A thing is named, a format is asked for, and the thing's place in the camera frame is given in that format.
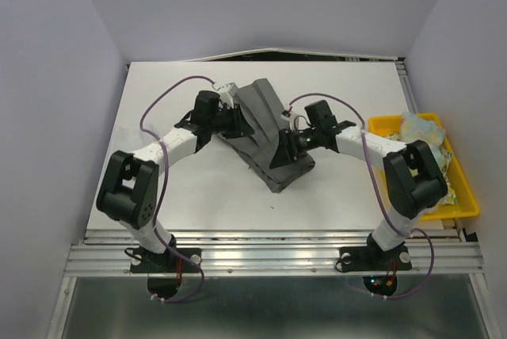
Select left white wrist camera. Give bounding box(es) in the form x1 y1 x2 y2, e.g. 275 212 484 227
212 82 238 108

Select light blue floral skirt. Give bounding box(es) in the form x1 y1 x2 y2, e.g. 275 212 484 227
399 112 446 166

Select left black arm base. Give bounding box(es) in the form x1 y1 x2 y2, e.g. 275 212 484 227
124 246 204 303

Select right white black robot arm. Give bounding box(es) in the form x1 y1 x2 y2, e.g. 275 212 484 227
269 100 448 268

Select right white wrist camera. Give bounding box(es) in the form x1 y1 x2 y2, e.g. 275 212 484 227
280 107 300 131

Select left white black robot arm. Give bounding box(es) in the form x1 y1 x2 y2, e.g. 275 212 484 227
96 83 254 273

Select white folded cloth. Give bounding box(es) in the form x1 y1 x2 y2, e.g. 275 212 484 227
113 127 154 152

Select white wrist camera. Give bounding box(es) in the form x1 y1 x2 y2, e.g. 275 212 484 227
212 82 238 108
280 107 300 131

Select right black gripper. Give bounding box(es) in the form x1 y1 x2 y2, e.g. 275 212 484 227
269 126 322 168

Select aluminium rail frame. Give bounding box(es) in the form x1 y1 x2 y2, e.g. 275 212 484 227
47 57 496 339

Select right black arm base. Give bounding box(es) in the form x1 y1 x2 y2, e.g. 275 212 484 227
334 245 413 298

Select grey pleated skirt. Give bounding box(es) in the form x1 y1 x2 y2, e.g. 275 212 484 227
218 78 315 193

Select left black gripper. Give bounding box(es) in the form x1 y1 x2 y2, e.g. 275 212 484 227
208 103 254 139

